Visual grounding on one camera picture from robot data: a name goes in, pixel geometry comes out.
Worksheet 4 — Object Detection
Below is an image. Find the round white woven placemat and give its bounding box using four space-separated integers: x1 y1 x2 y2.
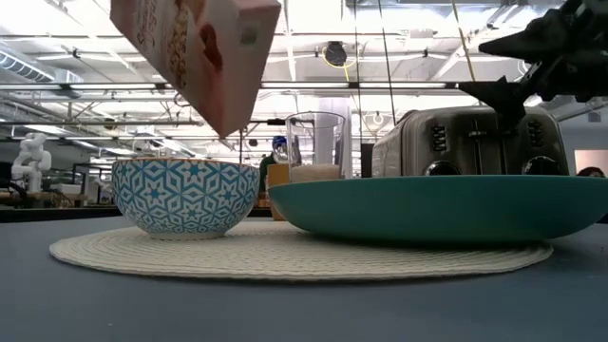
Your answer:
48 220 555 281

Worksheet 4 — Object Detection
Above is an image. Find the person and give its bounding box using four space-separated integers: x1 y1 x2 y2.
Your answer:
258 135 290 194
577 165 607 179

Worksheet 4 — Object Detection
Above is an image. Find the pink strawberry yogurt cereal box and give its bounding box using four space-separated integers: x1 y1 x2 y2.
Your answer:
109 0 282 139

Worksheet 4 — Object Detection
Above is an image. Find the green plate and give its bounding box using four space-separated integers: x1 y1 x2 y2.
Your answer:
268 174 608 245

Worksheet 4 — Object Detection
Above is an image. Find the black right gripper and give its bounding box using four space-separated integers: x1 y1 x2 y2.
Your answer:
458 0 608 129

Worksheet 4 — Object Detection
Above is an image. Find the white robot figure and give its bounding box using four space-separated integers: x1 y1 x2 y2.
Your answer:
9 132 52 194

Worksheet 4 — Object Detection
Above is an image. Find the thin tan hanging cable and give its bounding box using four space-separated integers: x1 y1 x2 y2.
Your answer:
450 0 478 83

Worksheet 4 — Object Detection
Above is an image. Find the orange plastic cup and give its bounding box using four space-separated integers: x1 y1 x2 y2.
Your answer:
265 163 292 222

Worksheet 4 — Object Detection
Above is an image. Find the clear glass with milk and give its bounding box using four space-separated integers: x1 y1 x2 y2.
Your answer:
285 111 347 184

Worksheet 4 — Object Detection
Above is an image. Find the blue white patterned bowl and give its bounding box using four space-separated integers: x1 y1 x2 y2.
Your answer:
111 157 261 240

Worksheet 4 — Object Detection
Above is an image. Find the stainless steel four-slot toaster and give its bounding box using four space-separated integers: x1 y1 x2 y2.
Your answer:
371 104 570 178

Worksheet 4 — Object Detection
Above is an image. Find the black ceiling camera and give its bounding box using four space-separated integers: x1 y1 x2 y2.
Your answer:
324 41 349 67

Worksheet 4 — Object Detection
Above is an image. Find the thin black hanging cable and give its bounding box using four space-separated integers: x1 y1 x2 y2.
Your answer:
378 0 397 127

